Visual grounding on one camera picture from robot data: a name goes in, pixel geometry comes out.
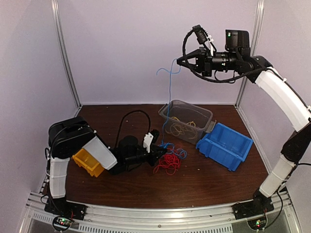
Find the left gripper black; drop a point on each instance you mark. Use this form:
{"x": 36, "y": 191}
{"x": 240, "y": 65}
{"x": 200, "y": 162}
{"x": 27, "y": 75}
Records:
{"x": 155, "y": 156}

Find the yellow plastic bin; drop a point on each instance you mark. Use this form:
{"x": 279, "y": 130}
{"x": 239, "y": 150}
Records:
{"x": 87, "y": 163}

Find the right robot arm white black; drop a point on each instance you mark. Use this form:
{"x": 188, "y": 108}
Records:
{"x": 236, "y": 62}

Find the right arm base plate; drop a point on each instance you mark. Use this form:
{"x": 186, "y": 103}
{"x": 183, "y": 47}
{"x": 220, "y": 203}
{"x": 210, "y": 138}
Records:
{"x": 250, "y": 208}

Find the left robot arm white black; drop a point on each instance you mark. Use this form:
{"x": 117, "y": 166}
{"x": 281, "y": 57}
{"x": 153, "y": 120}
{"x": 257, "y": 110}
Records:
{"x": 75, "y": 136}

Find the left aluminium corner post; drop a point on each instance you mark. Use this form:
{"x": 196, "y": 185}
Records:
{"x": 63, "y": 52}

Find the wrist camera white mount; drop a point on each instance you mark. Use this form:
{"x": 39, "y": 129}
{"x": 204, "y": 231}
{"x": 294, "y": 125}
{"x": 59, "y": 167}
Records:
{"x": 204, "y": 39}
{"x": 149, "y": 139}

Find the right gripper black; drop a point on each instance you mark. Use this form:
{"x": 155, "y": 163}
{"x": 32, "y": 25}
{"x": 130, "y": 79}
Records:
{"x": 204, "y": 62}

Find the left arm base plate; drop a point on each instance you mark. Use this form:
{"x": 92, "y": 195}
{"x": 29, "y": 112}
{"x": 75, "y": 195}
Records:
{"x": 62, "y": 207}

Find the blue plastic bin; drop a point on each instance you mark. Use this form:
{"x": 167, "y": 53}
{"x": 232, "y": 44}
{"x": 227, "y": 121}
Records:
{"x": 225, "y": 146}

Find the clear grey plastic container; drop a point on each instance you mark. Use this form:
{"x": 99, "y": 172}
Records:
{"x": 186, "y": 121}

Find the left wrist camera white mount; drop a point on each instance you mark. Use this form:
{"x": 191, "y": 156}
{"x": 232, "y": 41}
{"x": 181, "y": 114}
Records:
{"x": 149, "y": 139}

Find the aluminium front rail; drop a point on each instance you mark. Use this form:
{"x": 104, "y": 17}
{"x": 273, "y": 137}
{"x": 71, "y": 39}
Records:
{"x": 208, "y": 219}

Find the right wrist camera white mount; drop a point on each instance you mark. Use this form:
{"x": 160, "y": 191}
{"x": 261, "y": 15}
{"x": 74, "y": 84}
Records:
{"x": 204, "y": 39}

